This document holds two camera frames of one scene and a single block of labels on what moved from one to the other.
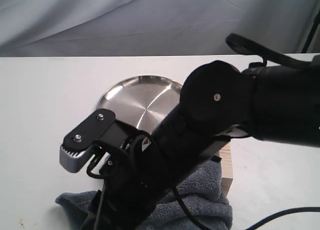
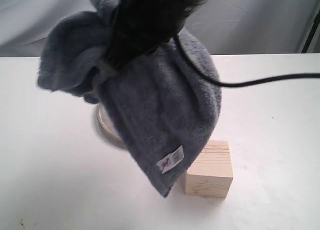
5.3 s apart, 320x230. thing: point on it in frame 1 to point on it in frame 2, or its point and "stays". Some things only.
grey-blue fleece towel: (204, 192) to (165, 104)
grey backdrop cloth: (89, 23) stays
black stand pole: (317, 22) stays
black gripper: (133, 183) to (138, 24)
